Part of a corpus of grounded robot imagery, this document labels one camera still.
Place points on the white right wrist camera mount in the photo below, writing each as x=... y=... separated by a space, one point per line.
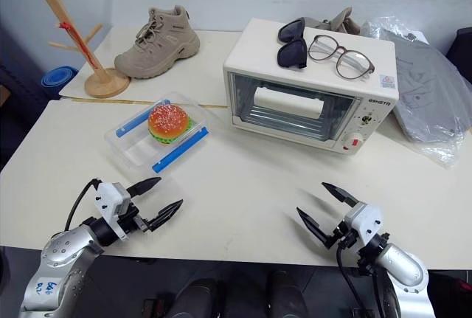
x=365 y=218

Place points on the grey folded shirt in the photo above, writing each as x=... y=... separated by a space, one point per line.
x=424 y=85

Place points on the white knob with red marker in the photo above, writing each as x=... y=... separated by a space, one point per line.
x=353 y=142

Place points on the dark rounded shape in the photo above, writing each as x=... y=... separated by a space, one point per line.
x=285 y=294
x=201 y=297

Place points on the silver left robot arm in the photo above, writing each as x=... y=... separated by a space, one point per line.
x=62 y=248

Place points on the brown clear-lens glasses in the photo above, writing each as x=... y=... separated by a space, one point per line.
x=324 y=48

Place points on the toy hamburger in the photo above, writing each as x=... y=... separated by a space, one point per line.
x=167 y=119

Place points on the black chair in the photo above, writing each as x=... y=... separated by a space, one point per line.
x=462 y=48

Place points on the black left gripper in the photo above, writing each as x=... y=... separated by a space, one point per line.
x=132 y=219

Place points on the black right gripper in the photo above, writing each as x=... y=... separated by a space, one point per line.
x=344 y=238

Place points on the clear plastic bag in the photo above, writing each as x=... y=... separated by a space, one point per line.
x=446 y=155

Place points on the beige hiking boot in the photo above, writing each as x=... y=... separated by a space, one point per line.
x=162 y=48
x=344 y=23

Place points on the wooden mug tree stand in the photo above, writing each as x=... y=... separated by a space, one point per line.
x=107 y=83

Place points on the blue rolled mat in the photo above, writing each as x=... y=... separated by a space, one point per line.
x=57 y=78

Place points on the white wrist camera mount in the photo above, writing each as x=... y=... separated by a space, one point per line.
x=108 y=200
x=365 y=218

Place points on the black sunglasses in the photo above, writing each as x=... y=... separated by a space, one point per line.
x=291 y=54

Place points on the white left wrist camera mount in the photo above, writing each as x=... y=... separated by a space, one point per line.
x=108 y=200

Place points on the cream toaster oven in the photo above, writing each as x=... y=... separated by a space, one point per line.
x=258 y=48

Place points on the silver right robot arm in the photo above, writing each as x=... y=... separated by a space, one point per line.
x=402 y=259

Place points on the clear container with blue clips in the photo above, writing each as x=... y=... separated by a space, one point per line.
x=136 y=152

